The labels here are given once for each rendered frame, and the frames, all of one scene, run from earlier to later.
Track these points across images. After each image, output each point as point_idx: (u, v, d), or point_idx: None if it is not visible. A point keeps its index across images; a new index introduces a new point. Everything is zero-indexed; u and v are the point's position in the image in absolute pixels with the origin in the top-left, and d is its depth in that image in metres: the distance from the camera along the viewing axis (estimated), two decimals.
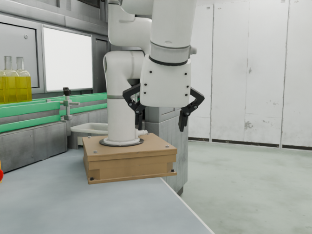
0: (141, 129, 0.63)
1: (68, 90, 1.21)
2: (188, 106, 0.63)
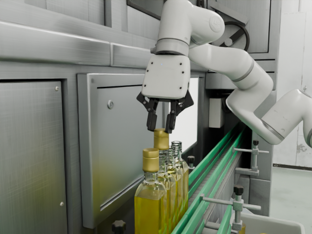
0: (169, 132, 0.66)
1: (242, 189, 0.81)
2: (150, 106, 0.67)
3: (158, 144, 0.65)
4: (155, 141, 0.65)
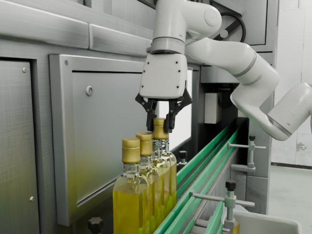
0: (169, 131, 0.66)
1: (235, 184, 0.75)
2: (149, 106, 0.67)
3: (139, 150, 0.60)
4: None
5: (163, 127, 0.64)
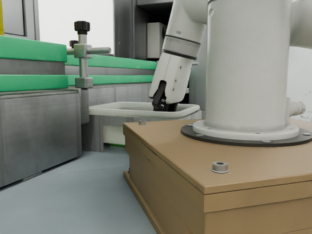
0: None
1: (84, 22, 0.54)
2: (169, 106, 0.67)
3: None
4: None
5: None
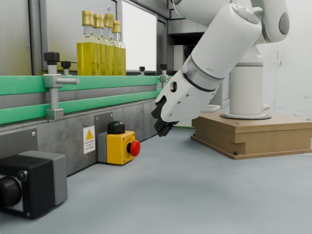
0: None
1: (165, 64, 1.10)
2: None
3: (94, 23, 0.95)
4: (93, 22, 0.95)
5: (109, 19, 1.00)
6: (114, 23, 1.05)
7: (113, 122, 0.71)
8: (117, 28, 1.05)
